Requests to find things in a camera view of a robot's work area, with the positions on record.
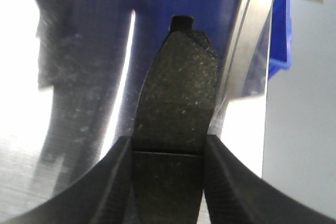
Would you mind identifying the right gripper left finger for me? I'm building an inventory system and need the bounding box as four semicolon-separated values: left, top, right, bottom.
7;136;132;223

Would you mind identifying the lower blue bin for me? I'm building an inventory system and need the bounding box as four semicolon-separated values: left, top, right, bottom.
268;0;292;79

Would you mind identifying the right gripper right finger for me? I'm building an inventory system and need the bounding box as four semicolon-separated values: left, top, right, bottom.
203;135;335;223

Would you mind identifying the brake pad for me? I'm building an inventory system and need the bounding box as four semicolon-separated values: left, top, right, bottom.
132;16;218;223

